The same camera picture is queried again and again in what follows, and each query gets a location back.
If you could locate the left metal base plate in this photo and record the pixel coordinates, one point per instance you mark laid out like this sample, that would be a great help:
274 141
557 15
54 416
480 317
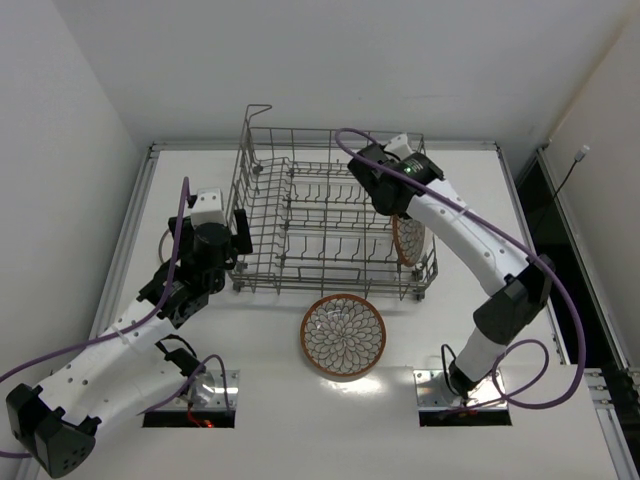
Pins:
211 392

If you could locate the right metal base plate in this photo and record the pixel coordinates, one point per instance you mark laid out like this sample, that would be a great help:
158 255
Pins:
433 396

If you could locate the floral plate brown rim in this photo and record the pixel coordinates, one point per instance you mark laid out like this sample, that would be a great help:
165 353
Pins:
409 239
343 335

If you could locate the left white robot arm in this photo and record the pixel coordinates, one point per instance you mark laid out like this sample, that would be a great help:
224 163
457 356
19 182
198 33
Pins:
128 371

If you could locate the white plate orange sunburst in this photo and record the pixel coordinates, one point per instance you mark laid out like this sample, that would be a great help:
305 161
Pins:
165 245

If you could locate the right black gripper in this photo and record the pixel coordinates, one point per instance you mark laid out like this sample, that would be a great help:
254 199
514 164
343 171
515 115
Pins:
373 181

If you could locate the black wall cable white plug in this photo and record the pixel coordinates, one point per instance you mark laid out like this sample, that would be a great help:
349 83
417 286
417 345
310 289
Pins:
577 159

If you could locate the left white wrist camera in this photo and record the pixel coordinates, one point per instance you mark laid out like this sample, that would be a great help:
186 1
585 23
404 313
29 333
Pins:
208 207

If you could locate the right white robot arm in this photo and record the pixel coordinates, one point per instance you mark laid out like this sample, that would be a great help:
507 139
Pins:
517 288

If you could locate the grey wire dish rack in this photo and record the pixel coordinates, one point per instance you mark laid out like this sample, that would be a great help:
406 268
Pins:
312 225

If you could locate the metal base plate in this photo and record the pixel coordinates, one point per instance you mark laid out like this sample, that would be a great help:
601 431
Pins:
433 396
211 392

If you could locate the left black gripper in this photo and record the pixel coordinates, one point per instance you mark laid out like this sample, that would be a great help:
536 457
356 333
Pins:
240 232

